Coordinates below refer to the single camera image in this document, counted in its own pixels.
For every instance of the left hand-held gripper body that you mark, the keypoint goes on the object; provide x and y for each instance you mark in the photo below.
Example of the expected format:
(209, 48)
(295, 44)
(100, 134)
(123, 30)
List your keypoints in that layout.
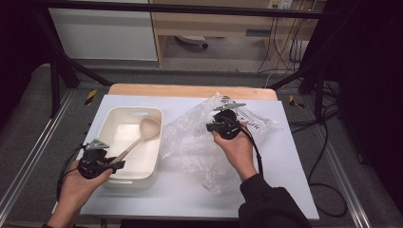
(93, 164)

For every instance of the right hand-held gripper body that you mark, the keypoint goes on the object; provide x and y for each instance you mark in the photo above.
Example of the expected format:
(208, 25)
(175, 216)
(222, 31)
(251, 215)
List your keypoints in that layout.
(228, 126)

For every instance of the white plastic bin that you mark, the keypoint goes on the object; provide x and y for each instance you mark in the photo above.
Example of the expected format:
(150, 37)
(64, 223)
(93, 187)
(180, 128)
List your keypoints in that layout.
(142, 167)

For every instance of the clear printed plastic bag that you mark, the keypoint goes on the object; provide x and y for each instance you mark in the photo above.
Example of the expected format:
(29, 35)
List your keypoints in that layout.
(190, 142)

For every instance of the beige soup ladle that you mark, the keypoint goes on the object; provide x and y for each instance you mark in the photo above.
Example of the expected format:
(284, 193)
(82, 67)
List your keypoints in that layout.
(148, 128)

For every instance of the person's right hand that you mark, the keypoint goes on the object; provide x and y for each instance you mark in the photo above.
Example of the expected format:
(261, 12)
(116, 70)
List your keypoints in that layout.
(239, 155)

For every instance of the person's left hand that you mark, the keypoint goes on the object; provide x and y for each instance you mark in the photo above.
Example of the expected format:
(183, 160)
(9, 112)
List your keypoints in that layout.
(76, 191)

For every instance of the white board sheet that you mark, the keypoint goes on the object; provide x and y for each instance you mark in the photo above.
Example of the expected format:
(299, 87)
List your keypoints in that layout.
(177, 199)

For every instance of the yellow black tape marker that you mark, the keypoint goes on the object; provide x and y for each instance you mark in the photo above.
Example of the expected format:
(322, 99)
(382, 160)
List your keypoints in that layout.
(295, 102)
(91, 97)

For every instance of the black metal stand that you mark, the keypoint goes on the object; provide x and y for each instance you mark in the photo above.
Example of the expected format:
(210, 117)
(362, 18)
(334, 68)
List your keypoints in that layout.
(55, 85)
(319, 91)

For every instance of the grey chair base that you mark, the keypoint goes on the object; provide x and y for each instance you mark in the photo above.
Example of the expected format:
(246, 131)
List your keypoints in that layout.
(191, 39)

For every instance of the light wooden desk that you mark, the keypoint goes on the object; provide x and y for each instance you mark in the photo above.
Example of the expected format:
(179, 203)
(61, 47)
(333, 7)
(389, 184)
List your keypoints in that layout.
(218, 25)

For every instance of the black metal crossbar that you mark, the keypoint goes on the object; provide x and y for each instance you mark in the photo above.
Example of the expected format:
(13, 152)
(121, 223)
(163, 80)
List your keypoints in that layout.
(177, 9)

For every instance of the white cabinet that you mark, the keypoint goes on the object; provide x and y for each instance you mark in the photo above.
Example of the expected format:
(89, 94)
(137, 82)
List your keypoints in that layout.
(104, 31)

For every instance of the black curtain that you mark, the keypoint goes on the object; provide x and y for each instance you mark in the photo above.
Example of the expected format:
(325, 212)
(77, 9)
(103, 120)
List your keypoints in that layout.
(370, 95)
(15, 57)

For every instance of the white power strip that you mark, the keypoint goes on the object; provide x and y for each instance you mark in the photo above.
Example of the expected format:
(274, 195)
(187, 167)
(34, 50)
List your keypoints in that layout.
(280, 3)

